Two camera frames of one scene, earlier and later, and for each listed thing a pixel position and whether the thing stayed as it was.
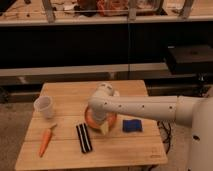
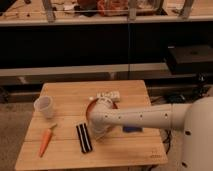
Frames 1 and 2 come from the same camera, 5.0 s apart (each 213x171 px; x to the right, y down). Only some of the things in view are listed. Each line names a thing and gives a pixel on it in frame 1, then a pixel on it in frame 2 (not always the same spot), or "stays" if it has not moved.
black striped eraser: [84, 137] stays
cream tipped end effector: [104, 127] to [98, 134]
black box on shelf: [190, 59] stays
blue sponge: [131, 125] stays
